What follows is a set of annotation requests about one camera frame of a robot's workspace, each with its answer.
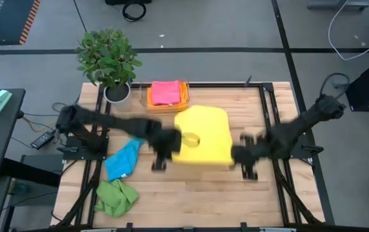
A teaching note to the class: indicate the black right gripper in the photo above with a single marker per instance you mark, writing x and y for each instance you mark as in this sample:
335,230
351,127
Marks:
249,153

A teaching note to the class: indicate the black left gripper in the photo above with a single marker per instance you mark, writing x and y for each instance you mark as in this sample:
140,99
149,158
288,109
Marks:
165,143

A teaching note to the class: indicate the blue microfiber towel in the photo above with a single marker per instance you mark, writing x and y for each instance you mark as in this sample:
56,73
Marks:
123,161

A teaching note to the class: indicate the yellow microfiber towel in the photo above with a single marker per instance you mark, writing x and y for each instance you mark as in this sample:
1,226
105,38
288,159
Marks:
210,135

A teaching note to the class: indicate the green microfiber towel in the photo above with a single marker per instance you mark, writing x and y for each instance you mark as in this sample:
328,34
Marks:
115,199

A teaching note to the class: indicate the pink microfiber towel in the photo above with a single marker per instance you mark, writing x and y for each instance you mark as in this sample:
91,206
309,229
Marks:
165,93

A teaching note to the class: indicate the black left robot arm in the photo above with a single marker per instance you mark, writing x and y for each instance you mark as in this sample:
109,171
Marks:
107,120

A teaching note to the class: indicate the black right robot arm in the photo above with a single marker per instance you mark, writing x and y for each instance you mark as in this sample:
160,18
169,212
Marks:
300,125

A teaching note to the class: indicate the clear plastic bin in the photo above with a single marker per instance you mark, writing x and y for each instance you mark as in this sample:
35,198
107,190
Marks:
142,93

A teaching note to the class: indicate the white plant pot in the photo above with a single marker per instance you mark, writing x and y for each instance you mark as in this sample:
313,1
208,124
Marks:
117,93

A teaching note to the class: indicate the grey desk foot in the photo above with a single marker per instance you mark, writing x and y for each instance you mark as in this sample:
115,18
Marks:
341,84
333,4

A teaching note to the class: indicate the green leafy plant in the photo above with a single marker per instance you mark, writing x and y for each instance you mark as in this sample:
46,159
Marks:
107,58

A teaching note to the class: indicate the black power adapter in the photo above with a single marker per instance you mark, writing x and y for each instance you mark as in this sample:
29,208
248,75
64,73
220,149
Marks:
42,140

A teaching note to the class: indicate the teal floor object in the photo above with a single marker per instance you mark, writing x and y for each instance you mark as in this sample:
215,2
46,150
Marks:
20,189

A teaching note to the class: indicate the black floor box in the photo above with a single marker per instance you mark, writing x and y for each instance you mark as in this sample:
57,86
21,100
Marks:
126,1

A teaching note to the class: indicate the black mat orange striped edge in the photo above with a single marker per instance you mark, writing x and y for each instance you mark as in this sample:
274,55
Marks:
7,19

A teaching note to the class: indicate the black frame clamp lever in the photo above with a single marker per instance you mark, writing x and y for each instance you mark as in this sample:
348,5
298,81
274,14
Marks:
248,81

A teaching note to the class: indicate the black aluminium table frame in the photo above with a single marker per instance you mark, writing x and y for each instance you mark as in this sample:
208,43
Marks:
220,85

